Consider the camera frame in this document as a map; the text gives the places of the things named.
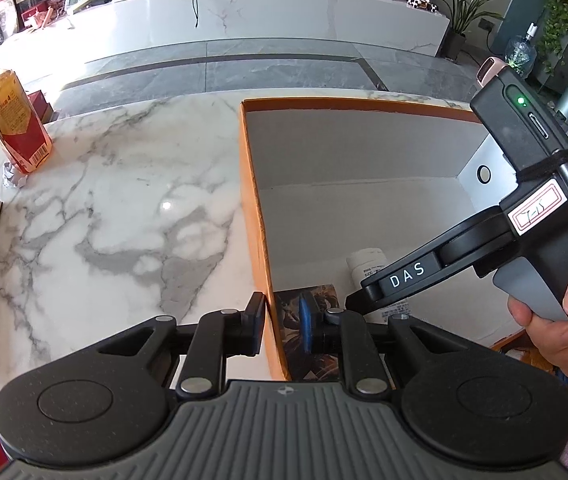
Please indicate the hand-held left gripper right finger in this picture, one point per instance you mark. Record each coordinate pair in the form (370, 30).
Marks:
(307, 322)

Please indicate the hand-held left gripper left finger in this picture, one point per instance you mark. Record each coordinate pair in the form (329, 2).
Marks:
(255, 316)

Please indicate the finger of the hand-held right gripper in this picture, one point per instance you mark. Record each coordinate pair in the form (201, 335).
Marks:
(406, 272)

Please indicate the clear water jug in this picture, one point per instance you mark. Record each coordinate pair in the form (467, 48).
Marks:
(520, 55)

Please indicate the orange cardboard box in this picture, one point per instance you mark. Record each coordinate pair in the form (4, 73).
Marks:
(344, 180)

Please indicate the dark printed card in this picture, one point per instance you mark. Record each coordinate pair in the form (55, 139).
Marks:
(286, 312)

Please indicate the dark red box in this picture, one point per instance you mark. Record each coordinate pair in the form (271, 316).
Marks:
(41, 105)

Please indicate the long white marble cabinet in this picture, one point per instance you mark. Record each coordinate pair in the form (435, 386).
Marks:
(274, 10)

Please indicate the crumpled white paper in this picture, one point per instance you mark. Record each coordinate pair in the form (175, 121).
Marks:
(14, 175)

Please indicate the potted plant in black pot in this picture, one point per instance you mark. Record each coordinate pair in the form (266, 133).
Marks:
(456, 20)

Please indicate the person's right hand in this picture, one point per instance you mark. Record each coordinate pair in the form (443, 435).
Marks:
(559, 345)

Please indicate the cow print toy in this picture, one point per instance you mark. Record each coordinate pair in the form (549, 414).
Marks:
(423, 0)

